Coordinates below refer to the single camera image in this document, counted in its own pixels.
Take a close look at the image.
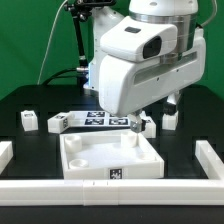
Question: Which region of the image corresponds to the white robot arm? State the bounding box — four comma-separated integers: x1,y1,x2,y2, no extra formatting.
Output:
84,0,206,133

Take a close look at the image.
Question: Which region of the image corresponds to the white cable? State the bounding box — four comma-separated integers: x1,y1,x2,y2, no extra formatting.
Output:
37,0,69,86

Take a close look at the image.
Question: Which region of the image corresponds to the white obstacle wall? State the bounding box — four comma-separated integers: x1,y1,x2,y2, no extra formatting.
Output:
0,179,224,206
195,140,224,181
0,141,13,174

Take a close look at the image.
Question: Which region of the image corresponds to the black cable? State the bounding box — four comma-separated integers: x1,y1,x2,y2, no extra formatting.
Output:
42,67,88,86

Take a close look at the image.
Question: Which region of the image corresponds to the white obstacle front wall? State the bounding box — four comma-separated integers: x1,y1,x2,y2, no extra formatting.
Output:
0,179,224,206

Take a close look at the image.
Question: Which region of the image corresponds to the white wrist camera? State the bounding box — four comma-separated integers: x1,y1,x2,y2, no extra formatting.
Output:
100,16,177,62

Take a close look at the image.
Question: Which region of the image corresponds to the white obstacle left wall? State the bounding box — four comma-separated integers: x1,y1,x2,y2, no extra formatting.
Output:
0,141,13,174

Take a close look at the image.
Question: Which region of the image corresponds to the white square table top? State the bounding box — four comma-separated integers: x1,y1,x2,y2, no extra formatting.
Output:
60,130,164,180

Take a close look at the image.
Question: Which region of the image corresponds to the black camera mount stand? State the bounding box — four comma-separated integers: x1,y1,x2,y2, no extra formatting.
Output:
64,0,116,73

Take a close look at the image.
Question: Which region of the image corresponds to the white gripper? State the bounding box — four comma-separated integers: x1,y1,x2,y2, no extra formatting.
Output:
99,36,206,133

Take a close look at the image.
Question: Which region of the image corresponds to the white obstacle right wall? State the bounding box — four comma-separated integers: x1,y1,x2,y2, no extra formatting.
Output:
195,140,224,181

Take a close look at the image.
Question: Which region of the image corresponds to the white fiducial marker sheet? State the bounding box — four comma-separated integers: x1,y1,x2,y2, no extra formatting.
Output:
70,111,130,127

